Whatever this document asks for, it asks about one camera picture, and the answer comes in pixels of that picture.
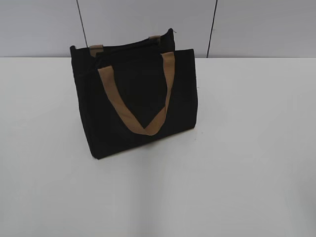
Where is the tan front bag handle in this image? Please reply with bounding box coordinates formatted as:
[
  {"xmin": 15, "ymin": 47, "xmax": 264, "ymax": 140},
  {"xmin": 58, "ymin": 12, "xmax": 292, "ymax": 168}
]
[{"xmin": 98, "ymin": 52, "xmax": 175, "ymax": 136}]

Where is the black tote bag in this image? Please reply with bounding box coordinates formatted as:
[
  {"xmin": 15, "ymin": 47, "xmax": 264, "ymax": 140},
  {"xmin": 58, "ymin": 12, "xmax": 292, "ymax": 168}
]
[{"xmin": 70, "ymin": 29, "xmax": 198, "ymax": 159}]

